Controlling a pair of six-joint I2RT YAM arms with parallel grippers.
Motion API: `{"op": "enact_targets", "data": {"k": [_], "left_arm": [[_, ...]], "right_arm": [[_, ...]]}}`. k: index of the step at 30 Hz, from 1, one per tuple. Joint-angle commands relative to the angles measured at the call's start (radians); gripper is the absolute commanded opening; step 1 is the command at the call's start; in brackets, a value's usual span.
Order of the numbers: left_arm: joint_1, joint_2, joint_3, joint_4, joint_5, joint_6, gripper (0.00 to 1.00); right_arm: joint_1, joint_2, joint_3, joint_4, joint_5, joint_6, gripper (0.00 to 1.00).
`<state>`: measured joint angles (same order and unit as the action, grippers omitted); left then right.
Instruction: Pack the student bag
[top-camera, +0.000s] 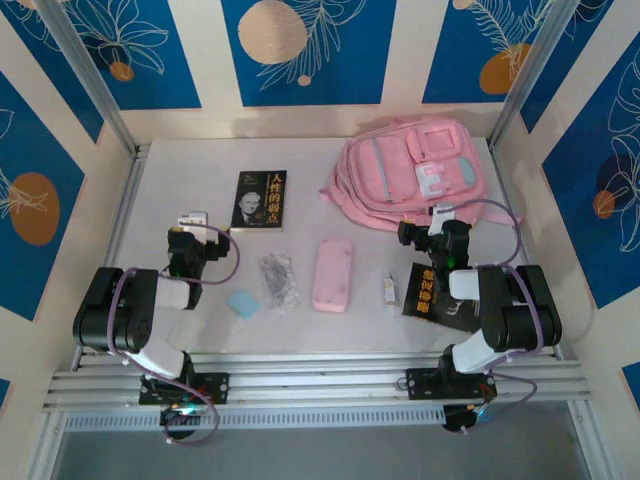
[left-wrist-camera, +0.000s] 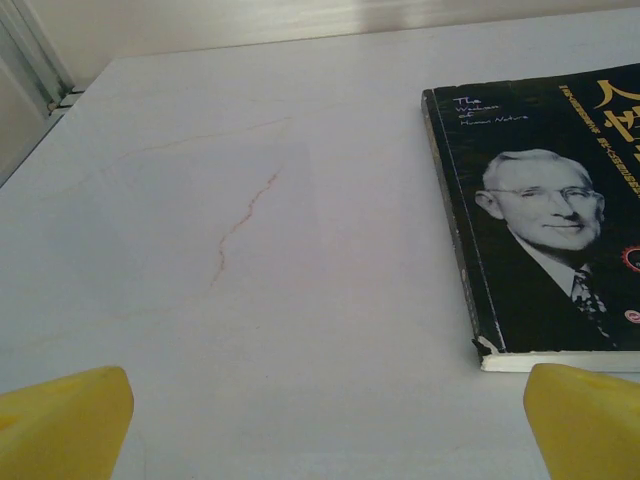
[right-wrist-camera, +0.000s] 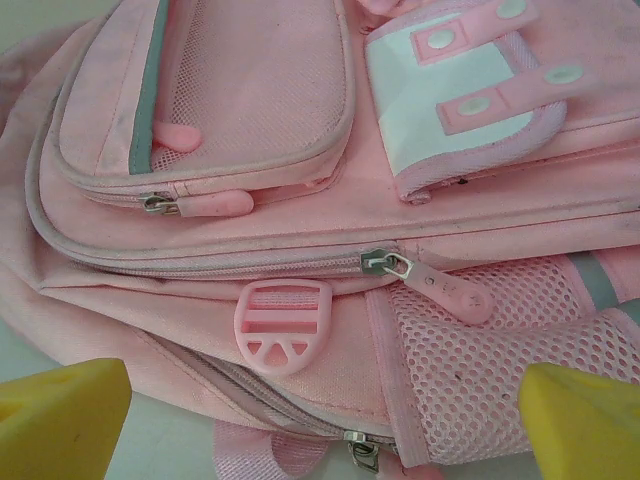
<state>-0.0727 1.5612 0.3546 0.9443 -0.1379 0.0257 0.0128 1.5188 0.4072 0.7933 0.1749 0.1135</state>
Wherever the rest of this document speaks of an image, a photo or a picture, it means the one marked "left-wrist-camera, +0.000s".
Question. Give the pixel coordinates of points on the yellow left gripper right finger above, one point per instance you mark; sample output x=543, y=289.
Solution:
x=590, y=430

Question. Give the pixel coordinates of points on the black paperback book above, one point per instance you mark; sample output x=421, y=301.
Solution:
x=540, y=250

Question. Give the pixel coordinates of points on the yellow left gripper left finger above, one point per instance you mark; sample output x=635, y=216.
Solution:
x=60, y=430

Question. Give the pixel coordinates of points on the aluminium table frame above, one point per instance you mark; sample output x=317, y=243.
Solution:
x=30, y=55

